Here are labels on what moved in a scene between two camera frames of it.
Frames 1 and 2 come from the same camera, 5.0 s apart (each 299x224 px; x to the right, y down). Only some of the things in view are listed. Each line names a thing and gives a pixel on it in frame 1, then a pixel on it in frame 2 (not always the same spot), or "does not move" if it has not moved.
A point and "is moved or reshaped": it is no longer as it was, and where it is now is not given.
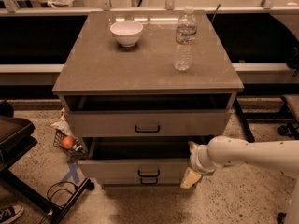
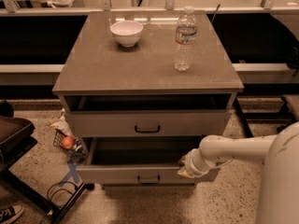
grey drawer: (135, 156) is moved or reshaped
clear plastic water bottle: (185, 39) does not move
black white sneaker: (9, 212) does not move
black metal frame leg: (243, 120) does not move
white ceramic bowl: (126, 33) does not move
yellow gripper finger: (192, 145) -> (183, 161)
